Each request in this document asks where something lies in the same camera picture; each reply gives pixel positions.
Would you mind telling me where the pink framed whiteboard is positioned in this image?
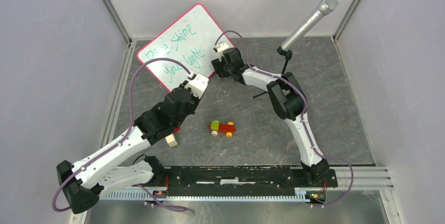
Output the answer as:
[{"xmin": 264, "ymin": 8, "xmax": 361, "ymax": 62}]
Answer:
[{"xmin": 137, "ymin": 4, "xmax": 223, "ymax": 91}]

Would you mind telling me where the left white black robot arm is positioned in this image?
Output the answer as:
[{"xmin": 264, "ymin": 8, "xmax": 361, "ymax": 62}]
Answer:
[{"xmin": 52, "ymin": 81, "xmax": 207, "ymax": 214}]

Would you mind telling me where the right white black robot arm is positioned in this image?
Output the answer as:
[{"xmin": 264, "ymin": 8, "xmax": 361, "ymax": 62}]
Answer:
[{"xmin": 211, "ymin": 42, "xmax": 329, "ymax": 186}]

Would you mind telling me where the red wooden block toy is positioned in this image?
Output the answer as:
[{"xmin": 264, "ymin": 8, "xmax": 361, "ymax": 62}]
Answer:
[{"xmin": 165, "ymin": 127, "xmax": 181, "ymax": 148}]

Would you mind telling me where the red toy car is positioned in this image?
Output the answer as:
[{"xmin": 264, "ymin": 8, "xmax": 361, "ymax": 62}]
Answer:
[{"xmin": 209, "ymin": 120, "xmax": 236, "ymax": 137}]

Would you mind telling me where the black tripod microphone stand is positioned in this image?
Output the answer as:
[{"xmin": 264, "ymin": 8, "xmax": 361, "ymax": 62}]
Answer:
[{"xmin": 252, "ymin": 46, "xmax": 293, "ymax": 99}]

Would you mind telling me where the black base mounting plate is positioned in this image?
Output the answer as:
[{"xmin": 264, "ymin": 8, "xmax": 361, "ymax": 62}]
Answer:
[{"xmin": 146, "ymin": 165, "xmax": 338, "ymax": 196}]

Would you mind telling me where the silver microphone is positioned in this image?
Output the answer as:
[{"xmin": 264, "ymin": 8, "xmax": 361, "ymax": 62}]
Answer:
[{"xmin": 277, "ymin": 0, "xmax": 340, "ymax": 55}]

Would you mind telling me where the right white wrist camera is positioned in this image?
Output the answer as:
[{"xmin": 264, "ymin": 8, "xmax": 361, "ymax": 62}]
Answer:
[{"xmin": 213, "ymin": 42, "xmax": 231, "ymax": 53}]

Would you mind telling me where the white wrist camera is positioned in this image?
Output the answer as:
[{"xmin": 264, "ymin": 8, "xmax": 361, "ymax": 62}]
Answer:
[
  {"xmin": 213, "ymin": 42, "xmax": 231, "ymax": 53},
  {"xmin": 184, "ymin": 72, "xmax": 209, "ymax": 99}
]

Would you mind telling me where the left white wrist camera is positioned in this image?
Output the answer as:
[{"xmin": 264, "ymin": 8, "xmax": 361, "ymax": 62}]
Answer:
[{"xmin": 184, "ymin": 72, "xmax": 209, "ymax": 99}]

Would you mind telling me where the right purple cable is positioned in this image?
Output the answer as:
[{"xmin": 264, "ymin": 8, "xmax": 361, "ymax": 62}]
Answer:
[{"xmin": 214, "ymin": 30, "xmax": 355, "ymax": 208}]

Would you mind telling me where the purple cable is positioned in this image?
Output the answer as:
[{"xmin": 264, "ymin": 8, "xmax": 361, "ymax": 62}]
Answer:
[
  {"xmin": 51, "ymin": 57, "xmax": 195, "ymax": 214},
  {"xmin": 214, "ymin": 30, "xmax": 355, "ymax": 208}
]

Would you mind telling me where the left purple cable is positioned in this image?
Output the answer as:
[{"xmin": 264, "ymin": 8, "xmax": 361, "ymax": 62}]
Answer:
[{"xmin": 51, "ymin": 57, "xmax": 195, "ymax": 214}]

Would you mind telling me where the grey slotted cable duct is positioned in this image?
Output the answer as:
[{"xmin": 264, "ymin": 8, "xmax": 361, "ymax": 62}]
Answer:
[{"xmin": 101, "ymin": 187, "xmax": 326, "ymax": 204}]

